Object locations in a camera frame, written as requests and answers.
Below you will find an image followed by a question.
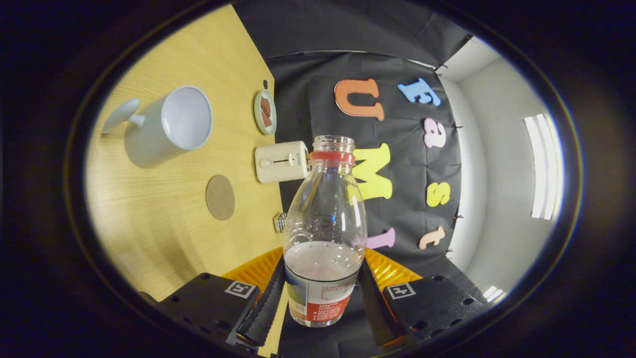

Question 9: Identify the pale green plate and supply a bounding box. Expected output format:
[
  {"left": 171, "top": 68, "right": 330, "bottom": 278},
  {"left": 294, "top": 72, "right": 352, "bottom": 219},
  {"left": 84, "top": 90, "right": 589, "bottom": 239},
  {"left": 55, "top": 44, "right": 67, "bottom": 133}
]
[{"left": 253, "top": 89, "right": 277, "bottom": 136}]

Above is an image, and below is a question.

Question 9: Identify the long ceiling light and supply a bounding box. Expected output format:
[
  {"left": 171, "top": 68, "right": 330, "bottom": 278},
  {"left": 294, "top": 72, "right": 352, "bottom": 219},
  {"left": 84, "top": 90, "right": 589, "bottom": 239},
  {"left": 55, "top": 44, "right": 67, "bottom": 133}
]
[{"left": 523, "top": 113, "right": 564, "bottom": 220}]

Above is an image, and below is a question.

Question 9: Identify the white cup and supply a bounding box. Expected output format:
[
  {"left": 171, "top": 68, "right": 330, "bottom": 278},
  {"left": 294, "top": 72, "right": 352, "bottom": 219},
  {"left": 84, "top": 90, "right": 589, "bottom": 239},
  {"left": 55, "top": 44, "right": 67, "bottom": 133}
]
[{"left": 102, "top": 86, "right": 213, "bottom": 169}]

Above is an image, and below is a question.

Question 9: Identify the clear plastic juice bottle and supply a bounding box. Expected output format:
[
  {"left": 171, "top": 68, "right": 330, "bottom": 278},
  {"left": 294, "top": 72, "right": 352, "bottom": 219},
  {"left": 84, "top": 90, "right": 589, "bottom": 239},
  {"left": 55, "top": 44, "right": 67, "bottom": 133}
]
[{"left": 283, "top": 135, "right": 368, "bottom": 328}]

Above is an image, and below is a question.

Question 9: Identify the wooden table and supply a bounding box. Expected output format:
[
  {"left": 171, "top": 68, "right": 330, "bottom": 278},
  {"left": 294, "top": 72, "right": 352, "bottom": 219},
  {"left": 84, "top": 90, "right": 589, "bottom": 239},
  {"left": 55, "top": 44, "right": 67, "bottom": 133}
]
[{"left": 84, "top": 4, "right": 290, "bottom": 358}]

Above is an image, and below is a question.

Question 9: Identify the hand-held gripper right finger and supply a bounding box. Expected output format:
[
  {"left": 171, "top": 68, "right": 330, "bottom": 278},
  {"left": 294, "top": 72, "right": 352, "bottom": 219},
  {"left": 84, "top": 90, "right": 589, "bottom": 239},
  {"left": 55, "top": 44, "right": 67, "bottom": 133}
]
[{"left": 358, "top": 247, "right": 485, "bottom": 350}]

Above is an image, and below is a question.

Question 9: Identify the round brown coaster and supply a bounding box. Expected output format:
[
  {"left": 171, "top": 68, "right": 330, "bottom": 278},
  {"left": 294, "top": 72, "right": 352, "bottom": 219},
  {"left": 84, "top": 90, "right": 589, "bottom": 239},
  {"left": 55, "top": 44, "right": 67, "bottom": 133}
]
[{"left": 205, "top": 175, "right": 236, "bottom": 221}]

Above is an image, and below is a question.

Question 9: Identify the white toaster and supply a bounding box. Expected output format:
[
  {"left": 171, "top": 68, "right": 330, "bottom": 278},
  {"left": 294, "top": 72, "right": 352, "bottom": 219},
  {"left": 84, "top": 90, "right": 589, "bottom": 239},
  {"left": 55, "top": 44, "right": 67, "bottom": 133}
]
[{"left": 254, "top": 141, "right": 312, "bottom": 184}]

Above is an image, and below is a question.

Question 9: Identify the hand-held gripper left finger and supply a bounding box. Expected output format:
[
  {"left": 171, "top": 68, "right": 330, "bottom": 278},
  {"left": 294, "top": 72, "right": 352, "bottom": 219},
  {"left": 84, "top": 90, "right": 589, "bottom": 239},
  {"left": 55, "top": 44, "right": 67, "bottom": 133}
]
[{"left": 142, "top": 247, "right": 287, "bottom": 354}]

